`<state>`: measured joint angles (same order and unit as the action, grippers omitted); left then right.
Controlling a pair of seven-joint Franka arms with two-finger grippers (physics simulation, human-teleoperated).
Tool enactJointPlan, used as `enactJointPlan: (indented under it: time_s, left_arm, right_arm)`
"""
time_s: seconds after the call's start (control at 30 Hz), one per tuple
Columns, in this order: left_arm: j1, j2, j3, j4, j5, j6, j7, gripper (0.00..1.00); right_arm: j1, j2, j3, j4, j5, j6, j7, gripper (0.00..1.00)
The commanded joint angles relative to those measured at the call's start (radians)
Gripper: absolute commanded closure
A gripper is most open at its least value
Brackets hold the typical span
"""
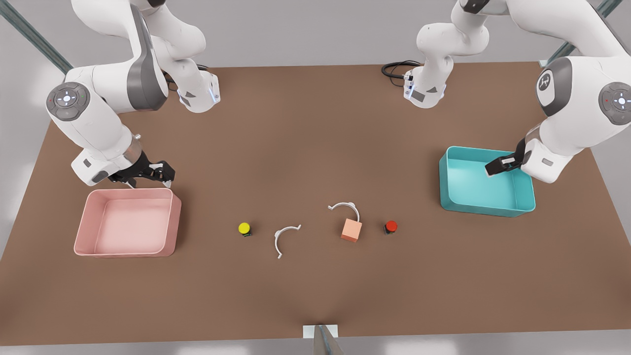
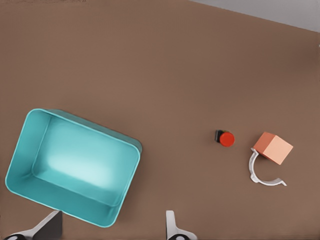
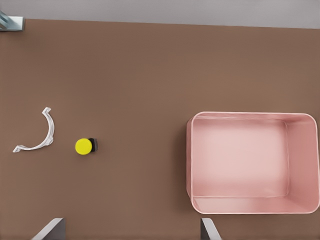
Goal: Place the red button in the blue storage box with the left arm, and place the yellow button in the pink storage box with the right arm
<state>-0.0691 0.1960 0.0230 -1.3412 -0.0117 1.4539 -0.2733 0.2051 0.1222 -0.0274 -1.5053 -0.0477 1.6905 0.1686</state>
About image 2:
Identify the orange cube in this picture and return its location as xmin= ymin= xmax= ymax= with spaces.
xmin=253 ymin=131 xmax=294 ymax=166

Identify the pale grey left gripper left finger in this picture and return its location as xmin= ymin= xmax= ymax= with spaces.
xmin=3 ymin=210 xmax=63 ymax=240

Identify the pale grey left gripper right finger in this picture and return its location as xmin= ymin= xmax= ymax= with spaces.
xmin=165 ymin=210 xmax=198 ymax=240

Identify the blue storage box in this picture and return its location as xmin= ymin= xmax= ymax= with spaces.
xmin=4 ymin=108 xmax=143 ymax=229

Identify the white curved clip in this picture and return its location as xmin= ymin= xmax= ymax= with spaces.
xmin=248 ymin=147 xmax=288 ymax=187

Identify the red button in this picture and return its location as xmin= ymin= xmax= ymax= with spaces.
xmin=214 ymin=129 xmax=236 ymax=148

